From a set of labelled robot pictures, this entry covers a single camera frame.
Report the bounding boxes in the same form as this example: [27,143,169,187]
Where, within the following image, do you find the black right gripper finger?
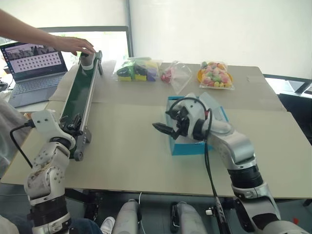
[152,122,181,140]
[165,109,182,121]

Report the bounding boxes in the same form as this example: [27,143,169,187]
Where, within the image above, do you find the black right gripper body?
[175,106,196,141]

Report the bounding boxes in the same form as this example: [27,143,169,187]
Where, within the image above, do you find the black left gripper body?
[59,116,85,138]

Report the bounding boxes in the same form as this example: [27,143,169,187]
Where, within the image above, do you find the grey white shoe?
[80,53,95,72]

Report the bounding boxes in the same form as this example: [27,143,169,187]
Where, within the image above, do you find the blue cardboard shoebox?
[164,92,231,156]

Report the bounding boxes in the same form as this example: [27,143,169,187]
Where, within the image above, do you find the person's bare hand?
[52,36,97,57]

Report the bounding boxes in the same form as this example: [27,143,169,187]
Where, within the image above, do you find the green conveyor belt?
[58,50,103,162]

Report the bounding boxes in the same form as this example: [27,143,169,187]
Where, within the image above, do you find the clear bag with red sweets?
[158,60,193,95]

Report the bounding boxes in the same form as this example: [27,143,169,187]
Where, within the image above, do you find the bag of colourful sweets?
[196,60,236,91]

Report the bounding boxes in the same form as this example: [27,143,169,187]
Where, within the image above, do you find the bag of coloured sponges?
[113,57,163,83]

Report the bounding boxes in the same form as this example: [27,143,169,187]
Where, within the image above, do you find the person's light grey clothing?
[0,97,33,179]

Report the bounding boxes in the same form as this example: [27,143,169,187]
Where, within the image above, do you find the grey open laptop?
[0,42,69,108]

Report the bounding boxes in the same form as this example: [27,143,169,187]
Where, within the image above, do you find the silver robot leg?
[113,198,142,234]
[170,201,208,234]

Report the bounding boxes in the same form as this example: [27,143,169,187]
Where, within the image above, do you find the person's blue jeans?
[0,214,103,234]

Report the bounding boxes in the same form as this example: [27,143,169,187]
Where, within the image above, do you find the white sneaker on floor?
[100,216,116,234]

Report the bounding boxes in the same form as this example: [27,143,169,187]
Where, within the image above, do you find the dark background desk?
[262,73,312,145]

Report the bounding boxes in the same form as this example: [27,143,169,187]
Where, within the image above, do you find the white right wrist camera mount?
[171,93,208,128]

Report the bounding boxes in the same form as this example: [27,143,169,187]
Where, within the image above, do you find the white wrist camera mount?
[30,109,77,147]
[171,93,208,128]

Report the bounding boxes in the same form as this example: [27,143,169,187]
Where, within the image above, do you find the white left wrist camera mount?
[30,109,77,147]

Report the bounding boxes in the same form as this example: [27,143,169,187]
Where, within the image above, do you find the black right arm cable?
[169,97,230,234]

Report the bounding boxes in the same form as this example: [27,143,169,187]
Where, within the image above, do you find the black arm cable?
[9,120,34,169]
[169,97,230,234]

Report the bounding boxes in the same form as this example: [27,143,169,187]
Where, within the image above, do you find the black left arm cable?
[9,120,34,169]

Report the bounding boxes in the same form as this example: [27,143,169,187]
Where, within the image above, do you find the black window frame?
[36,0,135,59]

